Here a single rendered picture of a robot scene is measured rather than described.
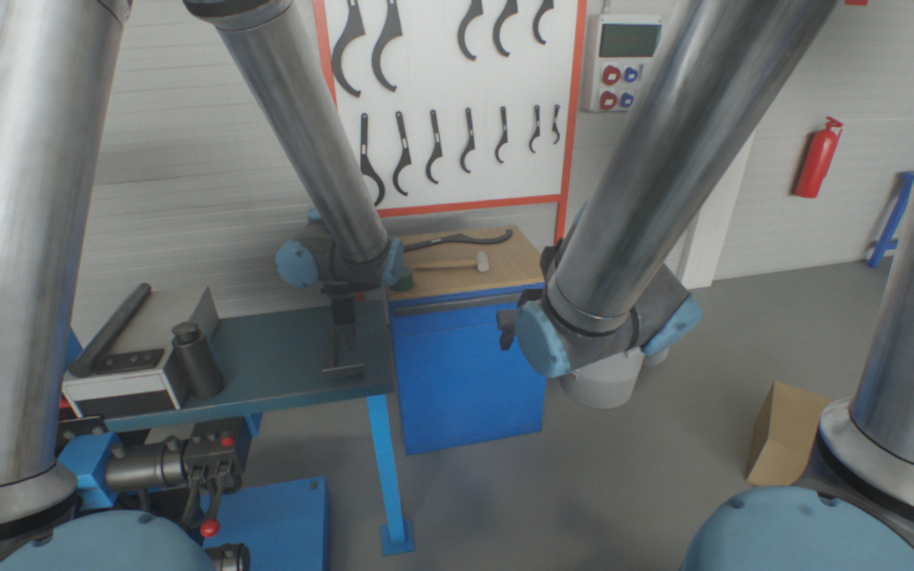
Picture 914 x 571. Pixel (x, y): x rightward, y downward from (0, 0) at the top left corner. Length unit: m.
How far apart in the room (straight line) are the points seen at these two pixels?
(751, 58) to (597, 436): 2.32
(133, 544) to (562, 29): 2.84
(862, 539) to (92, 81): 0.69
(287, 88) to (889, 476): 0.64
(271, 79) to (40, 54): 0.19
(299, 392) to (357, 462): 1.24
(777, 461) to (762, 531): 2.11
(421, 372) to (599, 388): 1.03
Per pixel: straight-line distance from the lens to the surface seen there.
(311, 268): 0.85
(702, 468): 2.59
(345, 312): 1.03
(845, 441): 0.48
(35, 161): 0.47
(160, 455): 1.29
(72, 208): 0.49
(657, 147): 0.35
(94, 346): 1.34
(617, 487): 2.37
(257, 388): 1.27
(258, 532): 2.17
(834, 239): 5.07
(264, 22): 0.52
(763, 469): 2.55
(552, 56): 2.91
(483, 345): 2.00
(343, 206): 0.68
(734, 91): 0.33
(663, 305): 0.58
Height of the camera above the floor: 1.85
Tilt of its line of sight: 30 degrees down
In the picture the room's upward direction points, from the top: 1 degrees counter-clockwise
